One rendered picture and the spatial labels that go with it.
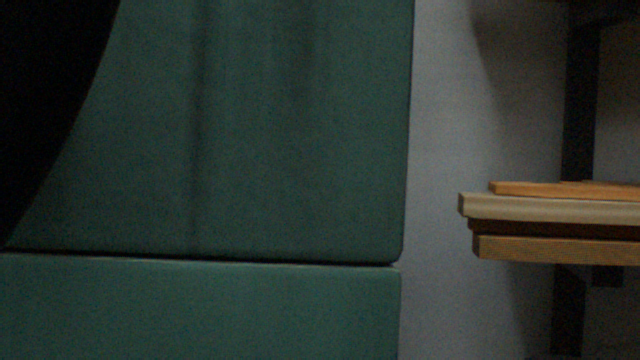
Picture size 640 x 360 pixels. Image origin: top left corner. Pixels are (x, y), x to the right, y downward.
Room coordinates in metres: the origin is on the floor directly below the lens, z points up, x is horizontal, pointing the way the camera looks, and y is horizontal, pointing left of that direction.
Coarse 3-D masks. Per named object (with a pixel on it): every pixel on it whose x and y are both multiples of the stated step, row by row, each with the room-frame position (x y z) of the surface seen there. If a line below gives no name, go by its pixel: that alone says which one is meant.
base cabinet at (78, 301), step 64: (0, 256) 0.41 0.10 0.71; (64, 256) 0.41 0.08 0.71; (128, 256) 0.41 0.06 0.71; (0, 320) 0.41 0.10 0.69; (64, 320) 0.41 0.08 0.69; (128, 320) 0.41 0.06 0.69; (192, 320) 0.41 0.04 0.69; (256, 320) 0.41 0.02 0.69; (320, 320) 0.42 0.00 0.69; (384, 320) 0.42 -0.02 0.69
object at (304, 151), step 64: (128, 0) 0.41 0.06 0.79; (192, 0) 0.41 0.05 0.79; (256, 0) 0.41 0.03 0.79; (320, 0) 0.41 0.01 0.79; (384, 0) 0.42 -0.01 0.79; (128, 64) 0.41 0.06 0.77; (192, 64) 0.41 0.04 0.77; (256, 64) 0.41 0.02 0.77; (320, 64) 0.41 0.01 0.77; (384, 64) 0.42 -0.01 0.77; (128, 128) 0.41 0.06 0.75; (192, 128) 0.41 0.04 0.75; (256, 128) 0.41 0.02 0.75; (320, 128) 0.41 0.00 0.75; (384, 128) 0.42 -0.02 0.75; (64, 192) 0.41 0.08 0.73; (128, 192) 0.41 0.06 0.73; (192, 192) 0.41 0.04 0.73; (256, 192) 0.41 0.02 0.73; (320, 192) 0.41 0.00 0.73; (384, 192) 0.42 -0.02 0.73; (192, 256) 0.41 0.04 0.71; (256, 256) 0.41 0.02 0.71; (320, 256) 0.42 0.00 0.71; (384, 256) 0.42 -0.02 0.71
